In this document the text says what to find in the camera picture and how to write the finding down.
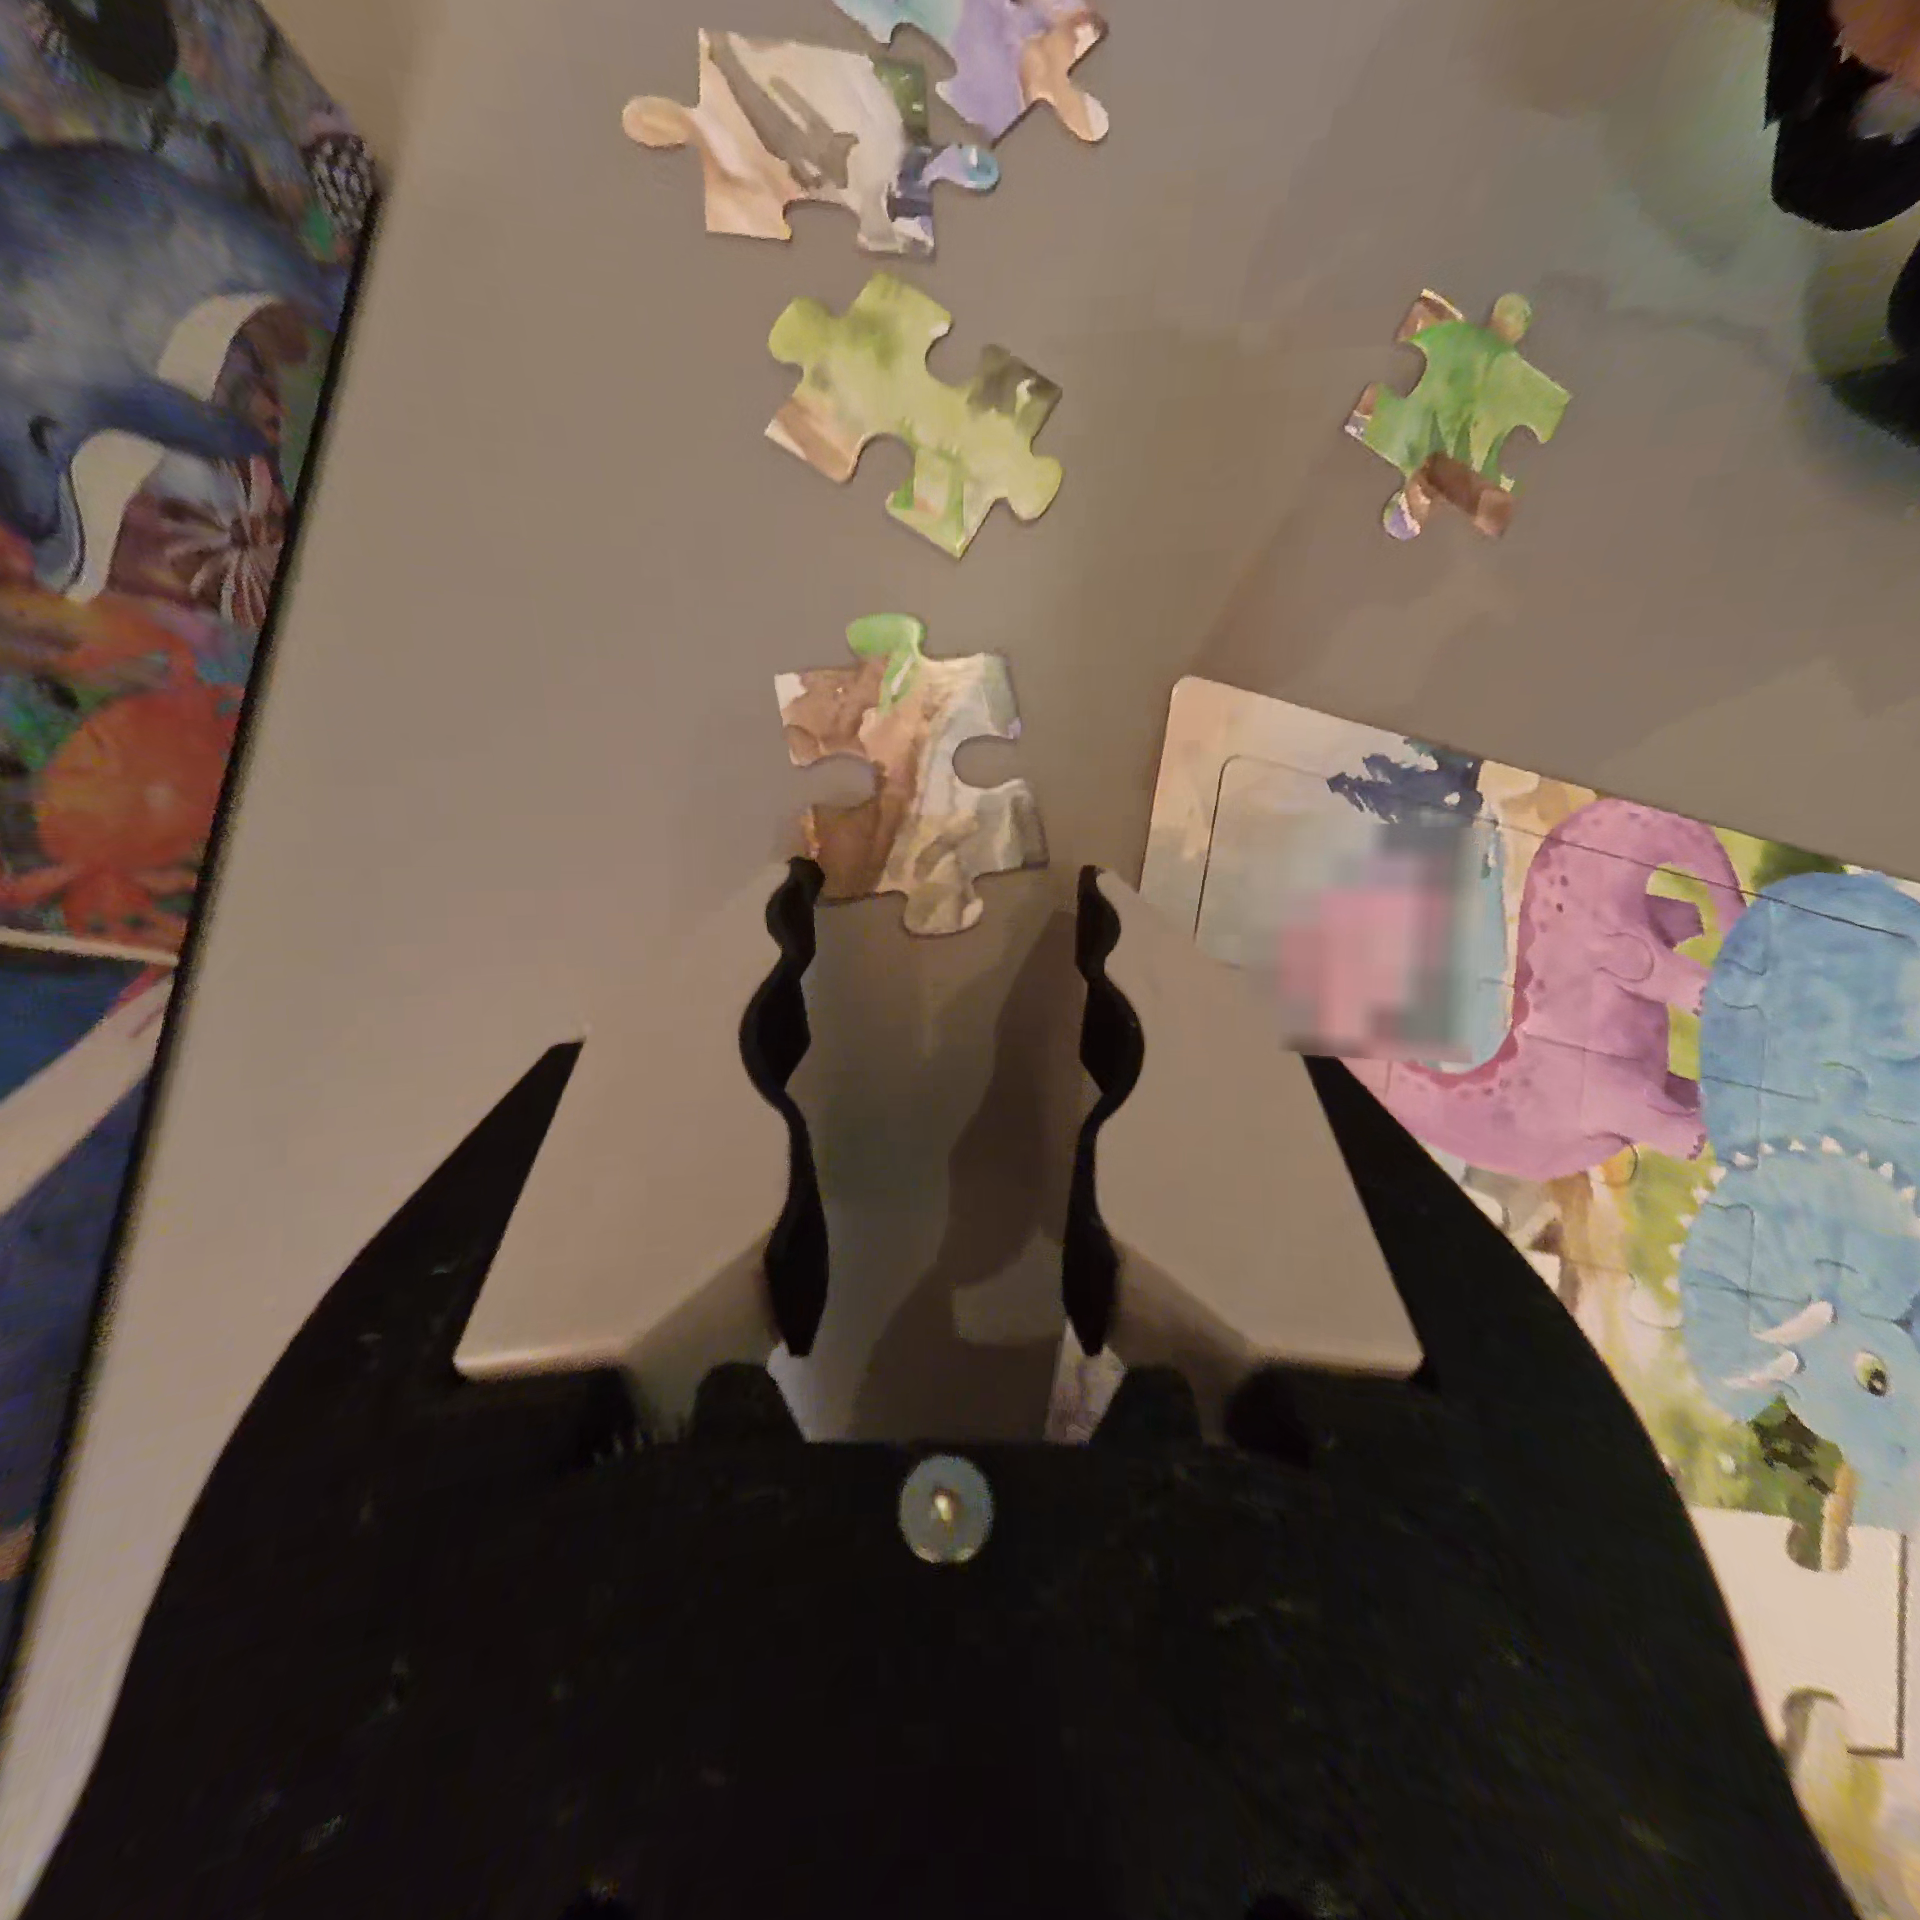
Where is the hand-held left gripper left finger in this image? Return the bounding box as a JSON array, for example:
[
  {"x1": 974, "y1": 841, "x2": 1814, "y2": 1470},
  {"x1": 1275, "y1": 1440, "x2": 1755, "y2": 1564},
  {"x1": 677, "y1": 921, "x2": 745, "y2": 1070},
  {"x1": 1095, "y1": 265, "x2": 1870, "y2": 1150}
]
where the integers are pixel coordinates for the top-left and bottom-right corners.
[{"x1": 454, "y1": 858, "x2": 831, "y2": 1419}]

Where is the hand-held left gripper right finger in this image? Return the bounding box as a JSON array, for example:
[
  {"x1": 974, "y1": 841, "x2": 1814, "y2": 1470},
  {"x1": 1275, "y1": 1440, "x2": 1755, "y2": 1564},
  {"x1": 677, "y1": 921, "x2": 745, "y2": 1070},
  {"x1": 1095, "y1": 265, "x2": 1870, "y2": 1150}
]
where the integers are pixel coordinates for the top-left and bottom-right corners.
[{"x1": 1055, "y1": 865, "x2": 1427, "y2": 1419}]

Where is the dinosaur jigsaw puzzle board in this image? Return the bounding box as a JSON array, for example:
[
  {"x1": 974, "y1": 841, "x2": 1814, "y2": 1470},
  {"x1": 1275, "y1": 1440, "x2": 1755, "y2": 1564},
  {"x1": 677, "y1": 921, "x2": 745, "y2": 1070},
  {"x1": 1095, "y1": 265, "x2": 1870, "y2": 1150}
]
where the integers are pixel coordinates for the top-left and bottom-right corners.
[{"x1": 1135, "y1": 675, "x2": 1920, "y2": 1920}]

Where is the brown and grey puzzle piece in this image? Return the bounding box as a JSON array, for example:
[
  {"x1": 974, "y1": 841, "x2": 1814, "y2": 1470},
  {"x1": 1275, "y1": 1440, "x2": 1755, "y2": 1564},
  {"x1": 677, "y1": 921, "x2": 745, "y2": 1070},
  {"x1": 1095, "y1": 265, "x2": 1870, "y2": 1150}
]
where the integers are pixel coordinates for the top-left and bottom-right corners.
[{"x1": 772, "y1": 612, "x2": 1051, "y2": 940}]

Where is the green and brown puzzle piece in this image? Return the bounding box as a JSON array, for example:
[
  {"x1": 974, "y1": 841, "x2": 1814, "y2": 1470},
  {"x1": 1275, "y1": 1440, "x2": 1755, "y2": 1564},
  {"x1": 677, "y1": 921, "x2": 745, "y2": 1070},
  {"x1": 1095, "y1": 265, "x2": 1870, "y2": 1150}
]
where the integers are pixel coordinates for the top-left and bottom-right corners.
[{"x1": 1341, "y1": 289, "x2": 1574, "y2": 542}]

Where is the purple puzzle piece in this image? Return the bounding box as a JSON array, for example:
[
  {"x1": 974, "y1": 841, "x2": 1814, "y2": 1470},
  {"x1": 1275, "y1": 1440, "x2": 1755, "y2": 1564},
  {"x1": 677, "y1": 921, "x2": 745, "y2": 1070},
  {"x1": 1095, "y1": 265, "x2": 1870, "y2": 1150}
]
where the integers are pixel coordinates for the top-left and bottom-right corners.
[{"x1": 831, "y1": 0, "x2": 1113, "y2": 146}]

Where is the light green puzzle piece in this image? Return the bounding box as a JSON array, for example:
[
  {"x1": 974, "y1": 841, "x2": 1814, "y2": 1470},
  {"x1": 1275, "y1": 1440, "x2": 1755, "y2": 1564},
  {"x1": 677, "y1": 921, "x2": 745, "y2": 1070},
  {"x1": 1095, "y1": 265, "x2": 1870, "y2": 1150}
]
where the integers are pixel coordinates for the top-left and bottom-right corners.
[{"x1": 765, "y1": 270, "x2": 1068, "y2": 561}]

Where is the printed jigsaw puzzle box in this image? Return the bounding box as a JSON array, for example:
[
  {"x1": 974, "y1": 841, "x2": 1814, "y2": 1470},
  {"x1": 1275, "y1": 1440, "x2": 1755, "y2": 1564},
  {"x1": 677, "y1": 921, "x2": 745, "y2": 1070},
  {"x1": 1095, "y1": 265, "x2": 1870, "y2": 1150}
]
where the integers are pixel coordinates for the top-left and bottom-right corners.
[{"x1": 0, "y1": 0, "x2": 380, "y2": 1697}]

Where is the grey and tan puzzle piece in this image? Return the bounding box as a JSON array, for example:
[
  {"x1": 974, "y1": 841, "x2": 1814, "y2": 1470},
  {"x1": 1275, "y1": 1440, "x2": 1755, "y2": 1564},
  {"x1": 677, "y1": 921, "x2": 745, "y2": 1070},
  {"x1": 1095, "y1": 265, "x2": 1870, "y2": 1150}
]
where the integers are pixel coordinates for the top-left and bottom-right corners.
[{"x1": 622, "y1": 31, "x2": 1001, "y2": 256}]

